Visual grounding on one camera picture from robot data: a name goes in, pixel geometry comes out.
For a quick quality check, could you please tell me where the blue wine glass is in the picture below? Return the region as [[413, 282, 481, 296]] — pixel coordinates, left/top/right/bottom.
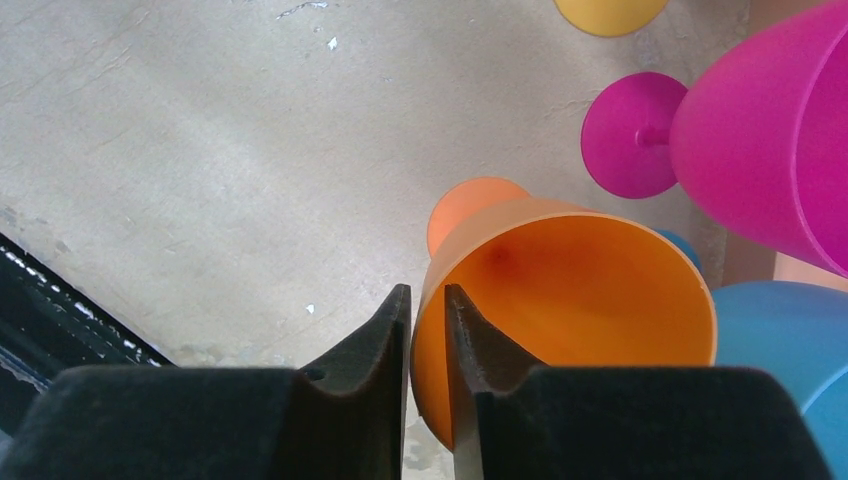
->
[[629, 229, 847, 479]]

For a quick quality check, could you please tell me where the yellow wine glass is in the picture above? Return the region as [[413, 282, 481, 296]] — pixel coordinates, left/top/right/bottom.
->
[[554, 0, 668, 38]]

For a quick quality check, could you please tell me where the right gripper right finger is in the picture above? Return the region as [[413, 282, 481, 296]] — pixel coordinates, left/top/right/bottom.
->
[[444, 284, 832, 479]]

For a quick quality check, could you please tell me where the orange wine glass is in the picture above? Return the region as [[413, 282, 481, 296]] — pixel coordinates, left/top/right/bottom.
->
[[411, 177, 718, 448]]

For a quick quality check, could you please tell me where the pink wine glass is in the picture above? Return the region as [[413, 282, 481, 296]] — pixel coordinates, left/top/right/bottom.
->
[[580, 1, 847, 275]]

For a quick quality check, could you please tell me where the peach plastic file organizer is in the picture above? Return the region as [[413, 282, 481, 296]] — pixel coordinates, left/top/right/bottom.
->
[[720, 232, 847, 292]]

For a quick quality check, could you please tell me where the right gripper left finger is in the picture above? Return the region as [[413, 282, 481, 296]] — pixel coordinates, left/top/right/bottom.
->
[[1, 284, 411, 479]]

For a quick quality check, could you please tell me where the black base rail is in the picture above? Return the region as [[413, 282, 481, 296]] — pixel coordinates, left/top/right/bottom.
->
[[1, 235, 173, 441]]

